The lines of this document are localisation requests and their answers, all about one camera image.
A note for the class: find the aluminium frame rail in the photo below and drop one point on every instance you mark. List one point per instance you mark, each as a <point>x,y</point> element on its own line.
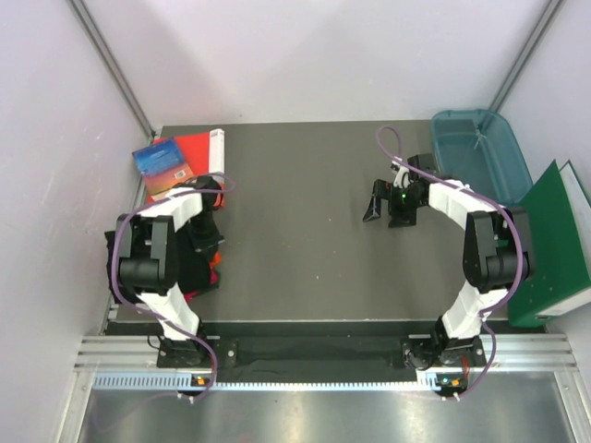
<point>515,352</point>

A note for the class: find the teal plastic bin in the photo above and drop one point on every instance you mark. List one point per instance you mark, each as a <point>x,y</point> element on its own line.
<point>479,148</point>

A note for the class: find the black t-shirt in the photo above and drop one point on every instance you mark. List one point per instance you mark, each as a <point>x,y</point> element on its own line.
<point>148,265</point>

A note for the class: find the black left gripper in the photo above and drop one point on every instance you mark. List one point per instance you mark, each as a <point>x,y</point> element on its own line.
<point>208,245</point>

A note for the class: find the left aluminium corner post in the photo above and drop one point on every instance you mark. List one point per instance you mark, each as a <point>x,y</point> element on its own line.
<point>113,68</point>

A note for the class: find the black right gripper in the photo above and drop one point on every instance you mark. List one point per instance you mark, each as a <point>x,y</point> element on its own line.
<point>388,190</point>

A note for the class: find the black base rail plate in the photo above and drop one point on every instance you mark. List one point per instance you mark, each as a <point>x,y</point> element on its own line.
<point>415,339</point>

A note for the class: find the orange folded t-shirt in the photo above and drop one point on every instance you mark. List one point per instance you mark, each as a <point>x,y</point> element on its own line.
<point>215,260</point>

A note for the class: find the right aluminium corner post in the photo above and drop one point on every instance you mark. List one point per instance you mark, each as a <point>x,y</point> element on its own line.
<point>532,42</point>

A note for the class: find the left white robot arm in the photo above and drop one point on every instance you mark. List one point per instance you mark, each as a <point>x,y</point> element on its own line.
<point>181,325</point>

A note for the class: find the green ring binder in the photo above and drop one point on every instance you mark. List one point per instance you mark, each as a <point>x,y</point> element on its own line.
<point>558,207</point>

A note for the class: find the blue orange book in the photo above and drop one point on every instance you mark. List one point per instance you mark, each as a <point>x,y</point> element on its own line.
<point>162,165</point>

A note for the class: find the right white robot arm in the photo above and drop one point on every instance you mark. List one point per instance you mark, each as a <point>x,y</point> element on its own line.
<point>497,253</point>

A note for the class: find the red t-shirt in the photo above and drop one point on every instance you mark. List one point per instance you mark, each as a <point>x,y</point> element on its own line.
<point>214,284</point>

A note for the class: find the aluminium corner post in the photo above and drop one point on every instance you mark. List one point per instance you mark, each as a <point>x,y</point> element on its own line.
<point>532,42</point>
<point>113,68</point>

